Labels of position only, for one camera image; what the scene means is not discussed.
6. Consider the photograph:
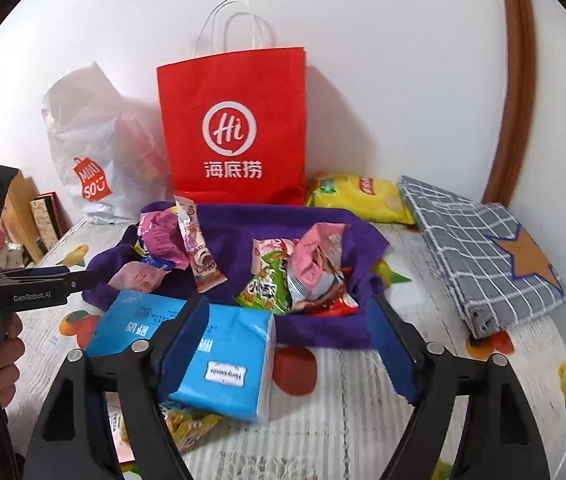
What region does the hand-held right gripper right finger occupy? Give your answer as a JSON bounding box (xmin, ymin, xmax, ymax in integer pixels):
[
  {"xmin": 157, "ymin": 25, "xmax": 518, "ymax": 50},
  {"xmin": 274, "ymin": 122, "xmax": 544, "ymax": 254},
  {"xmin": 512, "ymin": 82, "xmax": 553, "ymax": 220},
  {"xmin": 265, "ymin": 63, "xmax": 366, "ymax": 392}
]
[{"xmin": 365, "ymin": 294, "xmax": 551, "ymax": 480}]

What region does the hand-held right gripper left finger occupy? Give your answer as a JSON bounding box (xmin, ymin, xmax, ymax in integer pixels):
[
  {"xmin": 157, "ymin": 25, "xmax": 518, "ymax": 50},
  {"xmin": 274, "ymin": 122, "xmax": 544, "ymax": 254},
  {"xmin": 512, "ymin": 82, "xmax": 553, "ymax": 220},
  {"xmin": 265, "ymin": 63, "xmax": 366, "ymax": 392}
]
[{"xmin": 23, "ymin": 295, "xmax": 211, "ymax": 480}]

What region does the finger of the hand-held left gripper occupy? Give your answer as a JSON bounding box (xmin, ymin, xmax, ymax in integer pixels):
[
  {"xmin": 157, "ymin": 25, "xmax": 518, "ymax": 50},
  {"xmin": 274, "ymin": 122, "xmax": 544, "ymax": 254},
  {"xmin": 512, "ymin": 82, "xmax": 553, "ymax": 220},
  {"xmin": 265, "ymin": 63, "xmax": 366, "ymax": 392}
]
[
  {"xmin": 0, "ymin": 266, "xmax": 71, "ymax": 283},
  {"xmin": 0, "ymin": 270, "xmax": 98, "ymax": 309}
]

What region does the pink and yellow snack packet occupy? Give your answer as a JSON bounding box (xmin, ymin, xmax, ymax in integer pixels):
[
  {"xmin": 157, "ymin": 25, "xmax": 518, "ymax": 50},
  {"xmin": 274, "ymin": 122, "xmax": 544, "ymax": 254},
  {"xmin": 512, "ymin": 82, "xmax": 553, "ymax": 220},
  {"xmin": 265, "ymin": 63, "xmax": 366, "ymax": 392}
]
[{"xmin": 135, "ymin": 210, "xmax": 191, "ymax": 271}]

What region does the white pink lychee candy packet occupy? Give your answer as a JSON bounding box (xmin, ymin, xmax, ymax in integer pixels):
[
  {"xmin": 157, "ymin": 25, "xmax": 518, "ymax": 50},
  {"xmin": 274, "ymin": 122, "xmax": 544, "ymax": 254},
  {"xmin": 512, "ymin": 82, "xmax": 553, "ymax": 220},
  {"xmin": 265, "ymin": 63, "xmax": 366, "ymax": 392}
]
[{"xmin": 285, "ymin": 222, "xmax": 349, "ymax": 313}]

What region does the patterned book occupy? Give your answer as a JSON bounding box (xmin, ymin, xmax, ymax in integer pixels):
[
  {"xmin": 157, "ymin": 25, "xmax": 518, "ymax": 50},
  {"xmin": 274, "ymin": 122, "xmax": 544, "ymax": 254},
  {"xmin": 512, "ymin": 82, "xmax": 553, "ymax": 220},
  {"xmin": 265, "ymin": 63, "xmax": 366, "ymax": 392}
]
[{"xmin": 30, "ymin": 191, "xmax": 71, "ymax": 253}]

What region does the blue tissue pack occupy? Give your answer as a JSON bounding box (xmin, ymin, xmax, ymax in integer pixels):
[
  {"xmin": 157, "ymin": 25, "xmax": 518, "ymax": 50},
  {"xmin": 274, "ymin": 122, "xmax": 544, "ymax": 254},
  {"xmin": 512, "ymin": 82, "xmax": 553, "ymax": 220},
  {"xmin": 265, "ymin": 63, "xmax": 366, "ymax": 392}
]
[{"xmin": 85, "ymin": 290, "xmax": 277, "ymax": 423}]

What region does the red snack packet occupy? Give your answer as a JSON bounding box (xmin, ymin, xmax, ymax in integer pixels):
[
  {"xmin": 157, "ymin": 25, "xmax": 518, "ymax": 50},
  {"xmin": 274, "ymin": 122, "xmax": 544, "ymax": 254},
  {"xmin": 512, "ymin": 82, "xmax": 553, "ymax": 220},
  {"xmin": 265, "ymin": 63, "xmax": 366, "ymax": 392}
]
[{"xmin": 305, "ymin": 270, "xmax": 359, "ymax": 317}]

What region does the fruit printed tablecloth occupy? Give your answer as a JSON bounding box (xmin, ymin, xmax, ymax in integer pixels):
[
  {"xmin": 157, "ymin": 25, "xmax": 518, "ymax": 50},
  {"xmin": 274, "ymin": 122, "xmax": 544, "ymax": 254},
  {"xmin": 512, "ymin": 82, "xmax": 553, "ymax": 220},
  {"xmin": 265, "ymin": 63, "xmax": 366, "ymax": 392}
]
[{"xmin": 8, "ymin": 217, "xmax": 566, "ymax": 480}]

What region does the light pink small packet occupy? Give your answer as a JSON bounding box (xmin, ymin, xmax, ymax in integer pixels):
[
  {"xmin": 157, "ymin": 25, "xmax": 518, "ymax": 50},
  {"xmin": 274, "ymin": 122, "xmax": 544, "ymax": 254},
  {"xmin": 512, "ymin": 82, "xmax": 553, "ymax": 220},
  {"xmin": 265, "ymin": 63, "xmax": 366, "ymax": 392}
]
[{"xmin": 108, "ymin": 261, "xmax": 171, "ymax": 293}]

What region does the small blue snack packet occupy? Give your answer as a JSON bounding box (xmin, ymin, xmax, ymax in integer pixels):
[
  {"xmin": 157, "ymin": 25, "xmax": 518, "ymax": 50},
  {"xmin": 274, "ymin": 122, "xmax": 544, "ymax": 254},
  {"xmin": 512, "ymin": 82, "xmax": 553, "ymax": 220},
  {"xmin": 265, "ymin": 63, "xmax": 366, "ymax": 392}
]
[{"xmin": 143, "ymin": 255, "xmax": 189, "ymax": 272}]

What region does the long pink snack bar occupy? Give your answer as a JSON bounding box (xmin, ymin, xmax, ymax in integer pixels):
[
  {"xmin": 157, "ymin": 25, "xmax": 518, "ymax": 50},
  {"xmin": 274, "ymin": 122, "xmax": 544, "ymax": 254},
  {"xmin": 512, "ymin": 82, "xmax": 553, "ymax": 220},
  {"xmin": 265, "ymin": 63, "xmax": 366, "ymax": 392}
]
[{"xmin": 173, "ymin": 195, "xmax": 227, "ymax": 293}]

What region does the green snack packet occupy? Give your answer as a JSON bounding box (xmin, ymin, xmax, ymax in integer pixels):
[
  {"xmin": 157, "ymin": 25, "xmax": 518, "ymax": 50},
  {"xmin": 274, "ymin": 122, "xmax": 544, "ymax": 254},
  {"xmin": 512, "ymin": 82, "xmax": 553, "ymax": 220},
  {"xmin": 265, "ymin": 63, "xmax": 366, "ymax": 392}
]
[{"xmin": 235, "ymin": 252, "xmax": 294, "ymax": 316}]

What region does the white pink flat packet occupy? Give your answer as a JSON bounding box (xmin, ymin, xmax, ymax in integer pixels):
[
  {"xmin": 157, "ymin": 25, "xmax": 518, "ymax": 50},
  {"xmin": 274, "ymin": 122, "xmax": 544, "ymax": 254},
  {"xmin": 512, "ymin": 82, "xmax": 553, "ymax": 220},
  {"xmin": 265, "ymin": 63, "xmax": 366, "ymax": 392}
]
[{"xmin": 105, "ymin": 395, "xmax": 136, "ymax": 466}]

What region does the purple towel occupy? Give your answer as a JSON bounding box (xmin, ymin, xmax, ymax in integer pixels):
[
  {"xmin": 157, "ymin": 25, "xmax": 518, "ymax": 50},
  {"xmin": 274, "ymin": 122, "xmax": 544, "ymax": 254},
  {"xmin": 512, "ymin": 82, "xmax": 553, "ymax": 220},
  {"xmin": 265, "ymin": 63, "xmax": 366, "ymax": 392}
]
[{"xmin": 84, "ymin": 201, "xmax": 390, "ymax": 351}]

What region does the grey checked fabric box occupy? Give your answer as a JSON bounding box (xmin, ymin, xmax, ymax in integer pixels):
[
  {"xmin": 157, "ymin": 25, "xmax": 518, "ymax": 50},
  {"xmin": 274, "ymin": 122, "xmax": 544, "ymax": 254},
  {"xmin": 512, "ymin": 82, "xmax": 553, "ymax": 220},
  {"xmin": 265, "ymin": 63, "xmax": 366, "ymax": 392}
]
[{"xmin": 397, "ymin": 175, "xmax": 566, "ymax": 340}]

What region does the white plastic bag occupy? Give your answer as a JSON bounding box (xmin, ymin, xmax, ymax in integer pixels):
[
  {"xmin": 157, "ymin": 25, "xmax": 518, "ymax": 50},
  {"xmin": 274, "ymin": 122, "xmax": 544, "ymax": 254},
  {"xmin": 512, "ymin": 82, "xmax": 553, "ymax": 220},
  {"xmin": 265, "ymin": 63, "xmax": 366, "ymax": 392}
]
[{"xmin": 41, "ymin": 61, "xmax": 174, "ymax": 225}]

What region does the pink white snack packet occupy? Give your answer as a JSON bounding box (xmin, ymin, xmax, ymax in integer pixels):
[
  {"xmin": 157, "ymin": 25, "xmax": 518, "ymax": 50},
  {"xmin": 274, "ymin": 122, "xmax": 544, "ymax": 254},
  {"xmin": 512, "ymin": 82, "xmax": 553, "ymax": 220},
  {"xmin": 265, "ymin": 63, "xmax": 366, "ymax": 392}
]
[{"xmin": 253, "ymin": 238, "xmax": 304, "ymax": 266}]

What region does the yellow chip bag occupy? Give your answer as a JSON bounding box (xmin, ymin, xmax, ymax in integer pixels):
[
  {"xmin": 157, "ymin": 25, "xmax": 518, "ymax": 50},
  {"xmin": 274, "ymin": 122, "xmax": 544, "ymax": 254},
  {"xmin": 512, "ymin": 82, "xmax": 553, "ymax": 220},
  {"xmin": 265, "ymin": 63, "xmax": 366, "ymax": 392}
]
[{"xmin": 305, "ymin": 171, "xmax": 415, "ymax": 226}]

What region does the red paper bag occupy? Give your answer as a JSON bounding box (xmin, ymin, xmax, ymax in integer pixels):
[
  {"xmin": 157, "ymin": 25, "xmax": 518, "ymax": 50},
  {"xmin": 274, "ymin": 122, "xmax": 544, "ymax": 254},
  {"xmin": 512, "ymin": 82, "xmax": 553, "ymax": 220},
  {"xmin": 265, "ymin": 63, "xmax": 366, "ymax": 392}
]
[{"xmin": 157, "ymin": 0, "xmax": 309, "ymax": 207}]

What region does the brown wooden door frame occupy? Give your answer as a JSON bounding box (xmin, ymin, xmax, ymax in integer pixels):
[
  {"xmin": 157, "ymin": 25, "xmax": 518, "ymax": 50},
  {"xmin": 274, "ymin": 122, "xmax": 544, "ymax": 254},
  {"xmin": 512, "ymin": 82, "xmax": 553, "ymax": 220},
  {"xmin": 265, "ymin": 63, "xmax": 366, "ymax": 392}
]
[{"xmin": 483, "ymin": 0, "xmax": 536, "ymax": 206}]

